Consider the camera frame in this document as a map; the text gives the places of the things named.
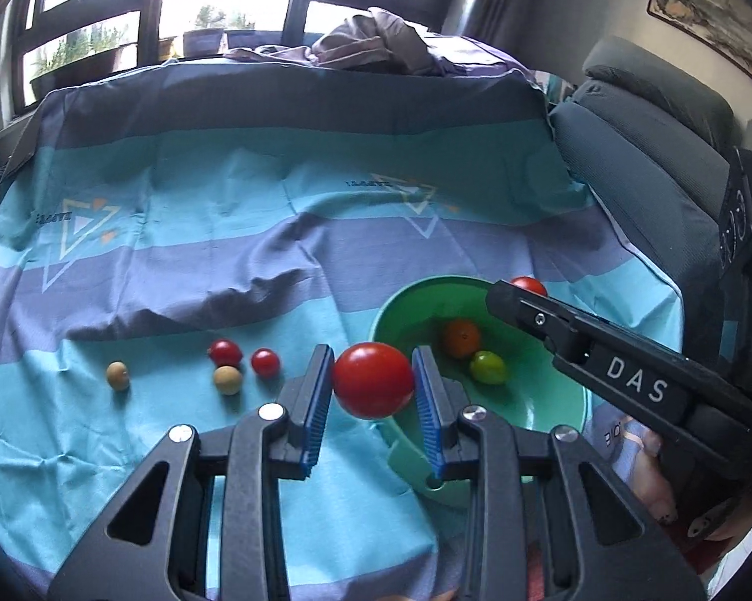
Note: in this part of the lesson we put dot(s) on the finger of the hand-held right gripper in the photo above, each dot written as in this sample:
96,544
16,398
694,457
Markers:
538,319

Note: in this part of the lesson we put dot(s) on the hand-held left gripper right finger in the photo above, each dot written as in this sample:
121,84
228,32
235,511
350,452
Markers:
427,410

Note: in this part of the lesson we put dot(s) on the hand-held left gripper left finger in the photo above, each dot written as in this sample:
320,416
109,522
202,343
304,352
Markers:
316,404

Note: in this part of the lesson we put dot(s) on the large red tomato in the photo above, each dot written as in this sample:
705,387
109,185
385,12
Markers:
372,379

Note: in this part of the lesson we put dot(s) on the green tomato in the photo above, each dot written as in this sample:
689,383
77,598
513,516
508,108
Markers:
488,368

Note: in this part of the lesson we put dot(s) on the orange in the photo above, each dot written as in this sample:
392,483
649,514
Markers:
462,337

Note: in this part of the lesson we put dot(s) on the green plastic bowl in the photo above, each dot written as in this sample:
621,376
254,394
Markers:
413,313

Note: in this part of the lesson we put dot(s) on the person's right hand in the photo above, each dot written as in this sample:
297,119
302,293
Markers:
654,482

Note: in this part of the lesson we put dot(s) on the brown longan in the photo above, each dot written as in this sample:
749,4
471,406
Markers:
118,375
227,380

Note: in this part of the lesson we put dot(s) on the dark red cherry tomato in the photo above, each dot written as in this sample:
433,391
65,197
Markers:
225,350

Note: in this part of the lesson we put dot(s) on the grey sofa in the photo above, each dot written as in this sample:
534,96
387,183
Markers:
639,156

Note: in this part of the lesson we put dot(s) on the striped teal purple blanket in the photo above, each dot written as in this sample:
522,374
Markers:
225,200

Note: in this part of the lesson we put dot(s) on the crumpled grey cloth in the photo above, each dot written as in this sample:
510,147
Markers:
376,41

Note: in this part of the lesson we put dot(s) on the long dark planter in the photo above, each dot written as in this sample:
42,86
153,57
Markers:
81,72

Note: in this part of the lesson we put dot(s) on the framed wall picture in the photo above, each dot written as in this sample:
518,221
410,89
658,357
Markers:
714,6

